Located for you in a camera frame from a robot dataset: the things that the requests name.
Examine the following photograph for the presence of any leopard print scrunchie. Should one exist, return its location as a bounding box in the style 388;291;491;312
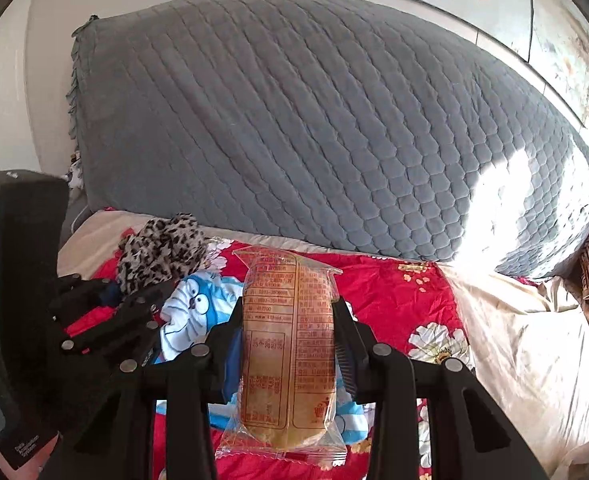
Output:
116;214;209;296

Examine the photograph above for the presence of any blue striped cartoon cloth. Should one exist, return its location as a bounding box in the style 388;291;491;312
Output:
156;271;370;445

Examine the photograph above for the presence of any grey bedside cushion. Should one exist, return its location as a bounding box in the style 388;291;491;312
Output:
59;193;93;247

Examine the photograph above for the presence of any snack cake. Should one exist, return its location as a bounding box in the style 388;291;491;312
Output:
216;246;346;469

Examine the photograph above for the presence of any grey quilted headboard cover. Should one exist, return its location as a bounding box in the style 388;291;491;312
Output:
69;0;589;278

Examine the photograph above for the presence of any beige bed sheet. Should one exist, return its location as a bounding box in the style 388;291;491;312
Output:
56;209;589;480

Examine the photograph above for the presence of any red floral quilt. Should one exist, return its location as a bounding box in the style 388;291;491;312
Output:
66;228;473;479

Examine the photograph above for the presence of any white wardrobe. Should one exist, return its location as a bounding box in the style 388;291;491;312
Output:
0;0;40;171

